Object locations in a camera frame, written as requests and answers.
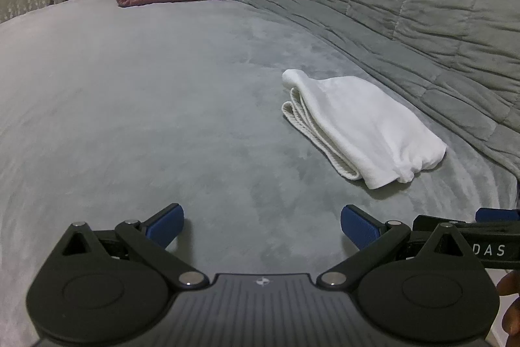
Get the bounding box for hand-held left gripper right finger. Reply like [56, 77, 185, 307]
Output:
[340, 204, 480, 289]

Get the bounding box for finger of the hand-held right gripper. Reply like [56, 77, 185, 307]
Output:
[412, 214, 520, 238]
[475, 207, 520, 222]

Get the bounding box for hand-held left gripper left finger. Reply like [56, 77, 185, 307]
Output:
[60, 203, 211, 288]

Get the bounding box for white ribbed-waist shorts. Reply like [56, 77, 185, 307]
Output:
[281, 68, 448, 190]

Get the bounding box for person's right hand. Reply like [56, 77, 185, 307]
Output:
[496, 273, 520, 347]

